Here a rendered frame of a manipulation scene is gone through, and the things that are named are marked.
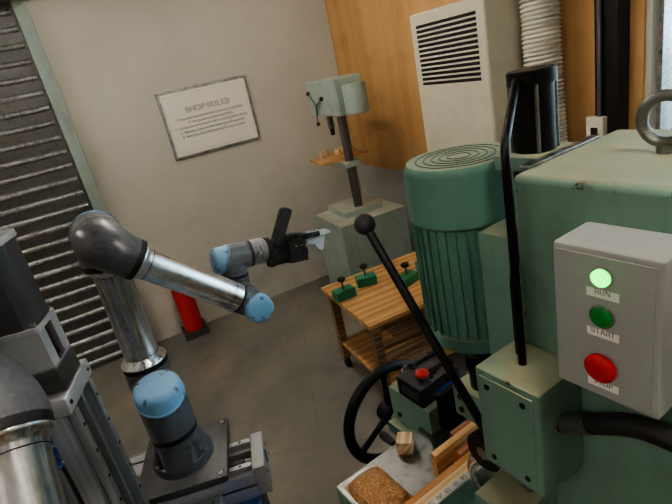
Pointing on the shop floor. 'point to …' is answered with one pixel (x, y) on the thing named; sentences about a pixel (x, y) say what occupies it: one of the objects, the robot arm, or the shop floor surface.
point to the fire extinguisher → (194, 324)
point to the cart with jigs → (379, 315)
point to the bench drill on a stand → (351, 240)
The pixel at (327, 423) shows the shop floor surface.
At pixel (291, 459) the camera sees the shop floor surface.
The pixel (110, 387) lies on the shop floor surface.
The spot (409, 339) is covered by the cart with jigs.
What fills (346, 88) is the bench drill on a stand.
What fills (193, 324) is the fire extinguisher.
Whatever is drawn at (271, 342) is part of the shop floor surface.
